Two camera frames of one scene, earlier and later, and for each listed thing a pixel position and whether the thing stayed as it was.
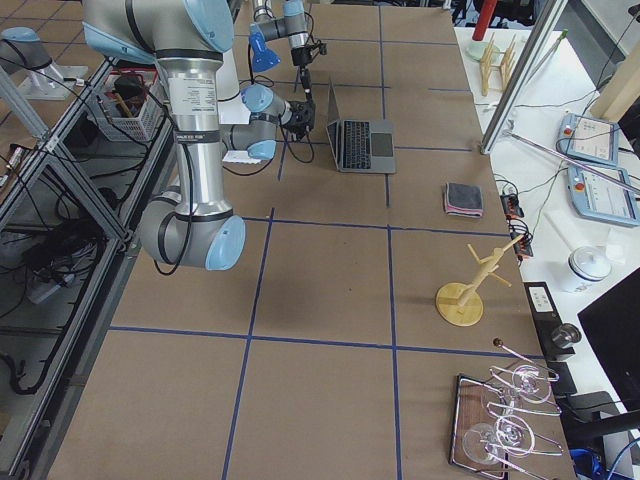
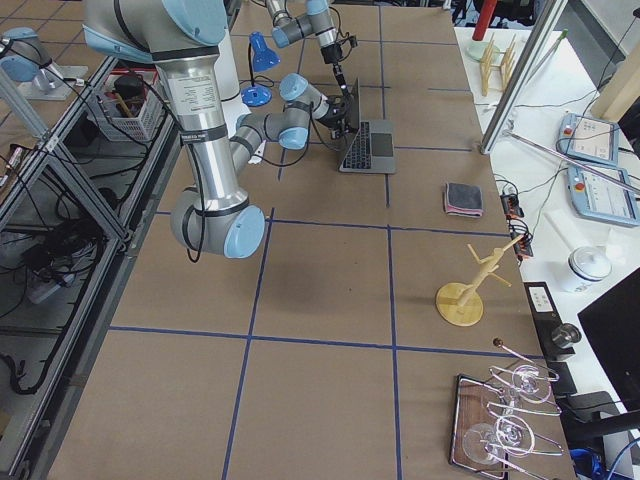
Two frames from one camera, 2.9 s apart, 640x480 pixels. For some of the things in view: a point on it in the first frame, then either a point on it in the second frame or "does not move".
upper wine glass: x=531 y=384 does not move
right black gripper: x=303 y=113 to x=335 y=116
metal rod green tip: x=573 y=161 does not move
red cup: x=487 y=10 does not move
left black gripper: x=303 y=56 to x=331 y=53
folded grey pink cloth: x=464 y=200 does not move
